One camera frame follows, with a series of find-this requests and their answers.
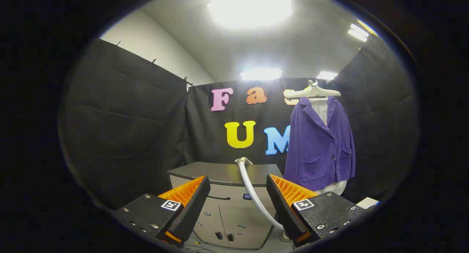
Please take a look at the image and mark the white flat sheet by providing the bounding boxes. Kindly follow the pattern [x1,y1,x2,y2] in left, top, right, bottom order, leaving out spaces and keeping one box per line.
[356,197,380,209]

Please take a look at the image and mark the white clothes hanger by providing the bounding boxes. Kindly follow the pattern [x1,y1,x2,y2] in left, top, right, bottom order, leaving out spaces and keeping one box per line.
[284,80,342,100]

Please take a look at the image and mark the grey cabinet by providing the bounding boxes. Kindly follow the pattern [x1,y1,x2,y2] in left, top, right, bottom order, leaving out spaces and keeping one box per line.
[167,161,293,250]

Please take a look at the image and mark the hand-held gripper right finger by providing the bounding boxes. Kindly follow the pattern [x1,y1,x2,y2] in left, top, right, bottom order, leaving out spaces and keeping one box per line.
[266,174,368,247]

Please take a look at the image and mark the black backdrop cloth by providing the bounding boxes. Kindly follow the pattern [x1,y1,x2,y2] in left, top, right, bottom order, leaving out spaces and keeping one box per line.
[59,38,418,209]

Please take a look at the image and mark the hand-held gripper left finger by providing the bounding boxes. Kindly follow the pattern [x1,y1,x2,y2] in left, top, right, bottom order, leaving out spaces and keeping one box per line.
[113,175,211,246]

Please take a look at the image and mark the double strip ceiling light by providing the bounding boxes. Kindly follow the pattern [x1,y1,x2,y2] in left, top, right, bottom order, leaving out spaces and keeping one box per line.
[347,23,370,43]

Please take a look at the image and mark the white garment steamer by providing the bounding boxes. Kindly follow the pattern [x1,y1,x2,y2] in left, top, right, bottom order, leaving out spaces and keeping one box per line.
[234,157,285,231]

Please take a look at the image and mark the rectangular ceiling light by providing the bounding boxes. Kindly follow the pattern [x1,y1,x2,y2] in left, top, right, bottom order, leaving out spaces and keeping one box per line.
[240,69,283,81]

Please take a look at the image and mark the purple jacket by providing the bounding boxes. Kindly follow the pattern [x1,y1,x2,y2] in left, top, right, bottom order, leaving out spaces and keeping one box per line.
[284,96,356,192]

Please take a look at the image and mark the large round ceiling light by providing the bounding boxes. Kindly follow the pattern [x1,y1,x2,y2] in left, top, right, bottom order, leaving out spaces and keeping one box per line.
[207,0,293,29]

